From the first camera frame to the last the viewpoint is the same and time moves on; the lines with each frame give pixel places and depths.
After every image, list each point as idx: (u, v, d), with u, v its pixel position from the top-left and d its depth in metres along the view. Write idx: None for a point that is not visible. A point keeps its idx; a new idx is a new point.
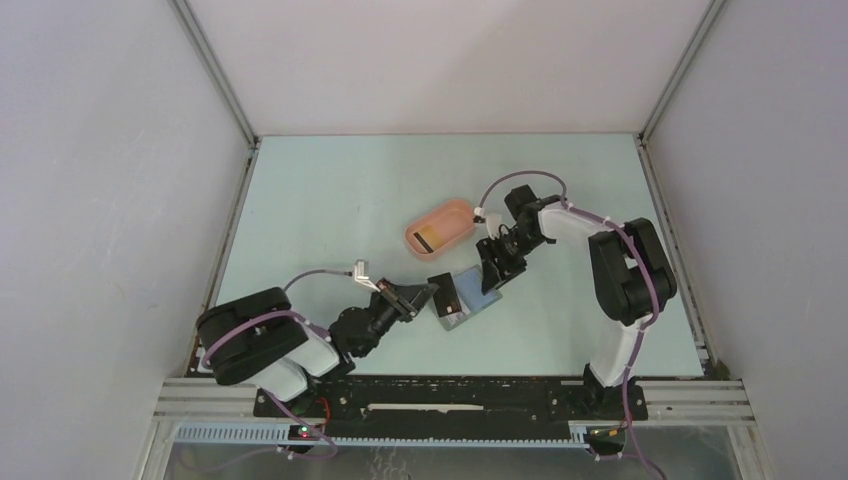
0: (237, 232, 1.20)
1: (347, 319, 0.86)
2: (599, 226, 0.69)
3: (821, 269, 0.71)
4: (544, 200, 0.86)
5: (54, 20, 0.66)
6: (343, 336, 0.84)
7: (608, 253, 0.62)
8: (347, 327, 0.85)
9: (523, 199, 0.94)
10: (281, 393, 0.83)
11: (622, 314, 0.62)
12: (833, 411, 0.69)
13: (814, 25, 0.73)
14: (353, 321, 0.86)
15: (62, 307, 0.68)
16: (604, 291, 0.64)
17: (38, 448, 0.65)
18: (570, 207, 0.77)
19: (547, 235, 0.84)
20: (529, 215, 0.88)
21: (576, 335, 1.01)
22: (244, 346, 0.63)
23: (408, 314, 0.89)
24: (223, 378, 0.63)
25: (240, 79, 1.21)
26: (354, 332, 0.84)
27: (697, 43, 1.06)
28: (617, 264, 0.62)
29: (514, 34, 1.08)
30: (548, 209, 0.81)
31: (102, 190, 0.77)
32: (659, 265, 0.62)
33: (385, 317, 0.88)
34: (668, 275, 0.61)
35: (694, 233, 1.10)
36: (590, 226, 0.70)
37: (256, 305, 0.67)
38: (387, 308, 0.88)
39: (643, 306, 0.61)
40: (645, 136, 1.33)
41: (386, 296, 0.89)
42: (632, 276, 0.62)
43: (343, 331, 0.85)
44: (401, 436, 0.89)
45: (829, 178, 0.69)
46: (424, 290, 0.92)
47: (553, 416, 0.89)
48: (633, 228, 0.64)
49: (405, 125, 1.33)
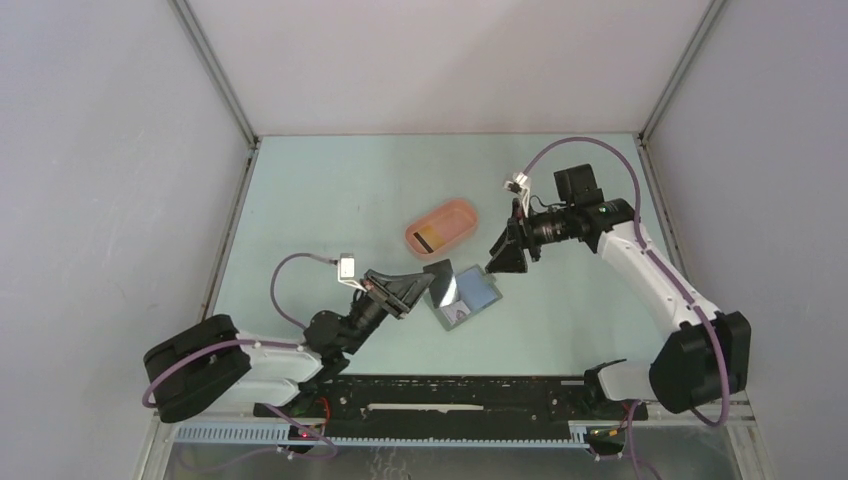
0: (237, 232, 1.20)
1: (320, 324, 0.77)
2: (685, 303, 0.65)
3: (822, 268, 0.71)
4: (609, 214, 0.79)
5: (54, 20, 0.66)
6: (317, 342, 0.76)
7: (691, 353, 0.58)
8: (320, 335, 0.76)
9: (581, 188, 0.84)
10: (276, 401, 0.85)
11: (682, 404, 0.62)
12: (833, 411, 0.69)
13: (814, 24, 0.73)
14: (328, 325, 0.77)
15: (61, 307, 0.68)
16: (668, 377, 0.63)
17: (38, 448, 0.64)
18: (648, 249, 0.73)
19: (599, 250, 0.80)
20: (586, 223, 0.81)
21: (575, 335, 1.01)
22: (182, 385, 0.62)
23: (401, 312, 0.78)
24: (170, 415, 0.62)
25: (240, 80, 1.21)
26: (330, 336, 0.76)
27: (698, 42, 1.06)
28: (695, 364, 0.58)
29: (514, 34, 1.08)
30: (617, 233, 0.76)
31: (101, 190, 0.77)
32: (738, 370, 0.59)
33: (371, 315, 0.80)
34: (740, 380, 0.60)
35: (695, 233, 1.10)
36: (675, 300, 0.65)
37: (201, 341, 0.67)
38: (372, 306, 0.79)
39: (706, 401, 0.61)
40: (645, 136, 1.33)
41: (373, 295, 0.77)
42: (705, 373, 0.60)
43: (316, 337, 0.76)
44: (401, 436, 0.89)
45: (829, 178, 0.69)
46: (416, 282, 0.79)
47: (553, 416, 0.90)
48: (725, 326, 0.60)
49: (405, 125, 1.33)
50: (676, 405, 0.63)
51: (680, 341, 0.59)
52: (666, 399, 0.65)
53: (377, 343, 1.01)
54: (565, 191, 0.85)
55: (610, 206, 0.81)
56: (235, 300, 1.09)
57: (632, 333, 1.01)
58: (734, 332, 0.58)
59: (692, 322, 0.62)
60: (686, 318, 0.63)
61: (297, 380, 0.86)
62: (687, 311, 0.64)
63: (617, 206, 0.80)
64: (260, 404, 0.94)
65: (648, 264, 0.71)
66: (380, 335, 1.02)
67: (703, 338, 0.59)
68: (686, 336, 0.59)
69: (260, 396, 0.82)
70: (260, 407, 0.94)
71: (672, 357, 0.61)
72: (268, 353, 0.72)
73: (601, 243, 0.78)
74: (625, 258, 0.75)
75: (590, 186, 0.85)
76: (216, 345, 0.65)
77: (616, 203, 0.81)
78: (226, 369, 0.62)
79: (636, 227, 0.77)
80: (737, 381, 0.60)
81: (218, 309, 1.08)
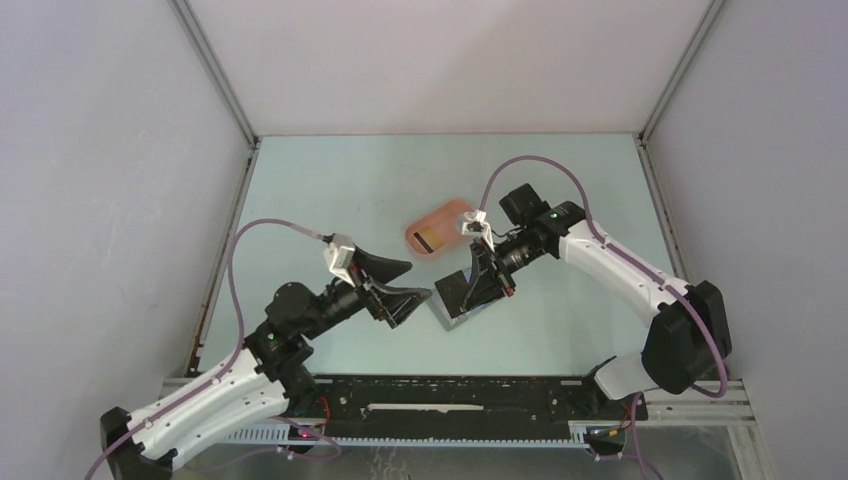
0: (238, 232, 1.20)
1: (287, 295, 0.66)
2: (656, 285, 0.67)
3: (821, 268, 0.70)
4: (561, 217, 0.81)
5: (54, 21, 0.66)
6: (282, 316, 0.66)
7: (677, 334, 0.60)
8: (286, 307, 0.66)
9: (526, 205, 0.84)
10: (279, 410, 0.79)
11: (686, 383, 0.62)
12: (833, 411, 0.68)
13: (813, 26, 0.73)
14: (298, 299, 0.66)
15: (62, 307, 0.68)
16: (659, 362, 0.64)
17: (40, 449, 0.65)
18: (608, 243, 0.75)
19: (563, 256, 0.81)
20: (541, 231, 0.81)
21: (575, 335, 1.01)
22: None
23: (381, 315, 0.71)
24: None
25: (240, 80, 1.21)
26: (298, 309, 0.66)
27: (697, 43, 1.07)
28: (683, 343, 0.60)
29: (513, 35, 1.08)
30: (573, 236, 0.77)
31: (102, 190, 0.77)
32: (721, 337, 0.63)
33: (346, 303, 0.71)
34: (725, 344, 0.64)
35: (695, 233, 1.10)
36: (647, 284, 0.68)
37: (104, 435, 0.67)
38: (352, 294, 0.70)
39: (701, 374, 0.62)
40: (645, 136, 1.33)
41: (360, 291, 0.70)
42: (698, 349, 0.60)
43: (283, 313, 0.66)
44: (401, 436, 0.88)
45: (828, 179, 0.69)
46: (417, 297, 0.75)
47: (553, 416, 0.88)
48: (701, 300, 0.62)
49: (404, 125, 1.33)
50: (680, 387, 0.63)
51: (663, 324, 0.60)
52: (664, 385, 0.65)
53: (377, 344, 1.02)
54: (513, 213, 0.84)
55: (560, 210, 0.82)
56: (235, 300, 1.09)
57: (631, 333, 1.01)
58: (709, 302, 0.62)
59: (668, 301, 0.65)
60: (662, 299, 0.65)
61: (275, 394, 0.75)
62: (661, 292, 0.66)
63: (567, 209, 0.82)
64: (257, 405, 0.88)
65: (612, 258, 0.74)
66: (381, 335, 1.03)
67: (685, 313, 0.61)
68: (669, 317, 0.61)
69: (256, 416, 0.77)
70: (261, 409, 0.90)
71: (660, 339, 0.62)
72: (168, 419, 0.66)
73: (562, 247, 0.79)
74: (587, 257, 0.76)
75: (534, 200, 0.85)
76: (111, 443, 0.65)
77: (564, 207, 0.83)
78: (127, 469, 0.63)
79: (591, 224, 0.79)
80: (724, 345, 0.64)
81: (217, 309, 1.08)
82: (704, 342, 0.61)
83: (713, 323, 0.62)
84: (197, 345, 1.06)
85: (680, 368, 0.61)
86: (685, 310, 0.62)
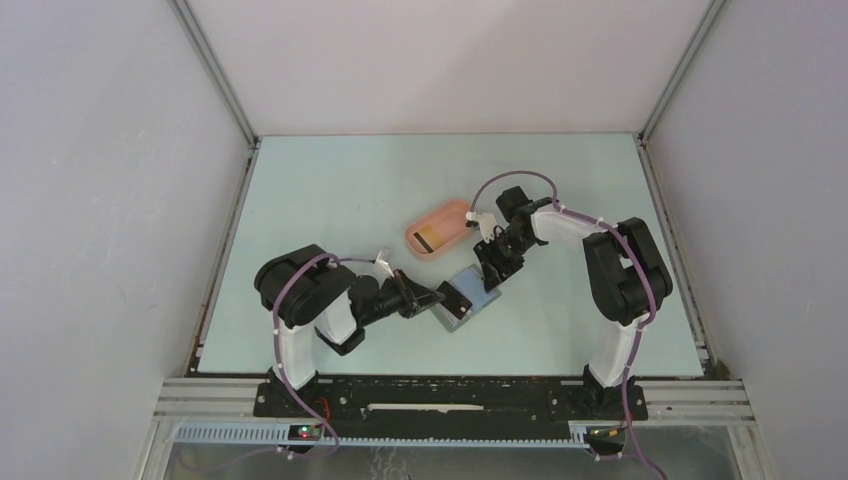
0: (238, 231, 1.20)
1: (363, 283, 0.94)
2: (592, 228, 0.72)
3: (821, 268, 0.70)
4: (536, 203, 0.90)
5: (54, 23, 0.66)
6: (359, 294, 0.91)
7: (604, 256, 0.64)
8: (364, 286, 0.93)
9: (516, 200, 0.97)
10: (294, 379, 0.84)
11: (620, 314, 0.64)
12: (833, 411, 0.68)
13: (813, 27, 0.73)
14: (370, 285, 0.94)
15: (63, 307, 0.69)
16: (603, 295, 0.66)
17: (37, 449, 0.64)
18: (562, 208, 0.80)
19: (541, 237, 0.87)
20: (521, 219, 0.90)
21: (575, 336, 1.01)
22: (308, 286, 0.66)
23: (411, 306, 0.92)
24: (298, 315, 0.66)
25: (240, 79, 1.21)
26: (369, 292, 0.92)
27: (697, 42, 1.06)
28: (614, 266, 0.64)
29: (514, 33, 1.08)
30: (540, 211, 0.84)
31: (102, 191, 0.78)
32: (654, 265, 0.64)
33: (390, 303, 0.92)
34: (663, 273, 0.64)
35: (694, 232, 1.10)
36: (584, 228, 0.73)
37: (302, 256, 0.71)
38: (393, 297, 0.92)
39: (641, 306, 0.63)
40: (645, 136, 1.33)
41: (401, 287, 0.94)
42: (627, 276, 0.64)
43: (358, 293, 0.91)
44: (401, 437, 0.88)
45: (828, 179, 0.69)
46: (432, 296, 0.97)
47: (553, 416, 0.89)
48: (626, 228, 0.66)
49: (405, 125, 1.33)
50: (616, 317, 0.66)
51: (593, 249, 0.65)
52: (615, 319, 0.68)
53: (377, 343, 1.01)
54: (506, 207, 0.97)
55: (538, 201, 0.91)
56: (235, 300, 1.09)
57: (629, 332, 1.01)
58: (635, 232, 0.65)
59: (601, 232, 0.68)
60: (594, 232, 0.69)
61: (311, 371, 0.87)
62: (597, 229, 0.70)
63: (542, 199, 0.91)
64: (264, 382, 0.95)
65: (566, 219, 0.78)
66: (380, 334, 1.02)
67: (613, 243, 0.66)
68: (602, 244, 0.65)
69: (288, 371, 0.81)
70: (264, 386, 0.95)
71: (594, 264, 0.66)
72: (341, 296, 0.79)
73: (534, 224, 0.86)
74: (551, 226, 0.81)
75: (522, 197, 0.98)
76: (325, 254, 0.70)
77: (542, 199, 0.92)
78: (343, 274, 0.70)
79: (555, 202, 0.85)
80: (662, 274, 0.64)
81: (217, 308, 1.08)
82: (635, 270, 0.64)
83: (643, 252, 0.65)
84: (197, 345, 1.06)
85: (620, 296, 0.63)
86: (615, 240, 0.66)
